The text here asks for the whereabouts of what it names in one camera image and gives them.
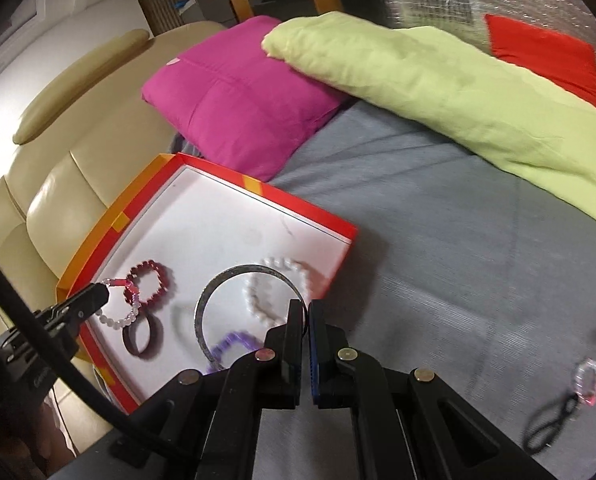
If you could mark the light green folded quilt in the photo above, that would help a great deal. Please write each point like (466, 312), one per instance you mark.
(453, 95)

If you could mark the beige leather sofa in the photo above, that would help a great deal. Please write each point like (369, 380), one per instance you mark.
(77, 170)

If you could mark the magenta pillow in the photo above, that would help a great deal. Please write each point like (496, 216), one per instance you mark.
(237, 100)

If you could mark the grey bed sheet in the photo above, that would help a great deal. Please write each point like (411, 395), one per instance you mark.
(453, 260)

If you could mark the grey box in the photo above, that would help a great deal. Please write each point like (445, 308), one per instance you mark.
(212, 5)

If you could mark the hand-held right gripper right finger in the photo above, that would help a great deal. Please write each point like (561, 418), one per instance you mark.
(315, 350)

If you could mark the silver metal bangle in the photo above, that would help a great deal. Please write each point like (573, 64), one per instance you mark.
(200, 320)

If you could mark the dark red bangle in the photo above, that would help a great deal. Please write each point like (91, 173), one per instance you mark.
(137, 350)

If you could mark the small red cushion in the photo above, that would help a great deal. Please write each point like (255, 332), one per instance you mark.
(543, 55)

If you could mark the brown wicker cabinet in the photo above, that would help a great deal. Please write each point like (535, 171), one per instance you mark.
(162, 10)

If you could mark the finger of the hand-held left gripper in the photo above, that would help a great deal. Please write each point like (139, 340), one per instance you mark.
(85, 300)

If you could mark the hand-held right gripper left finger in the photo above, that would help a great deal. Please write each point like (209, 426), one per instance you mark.
(293, 340)

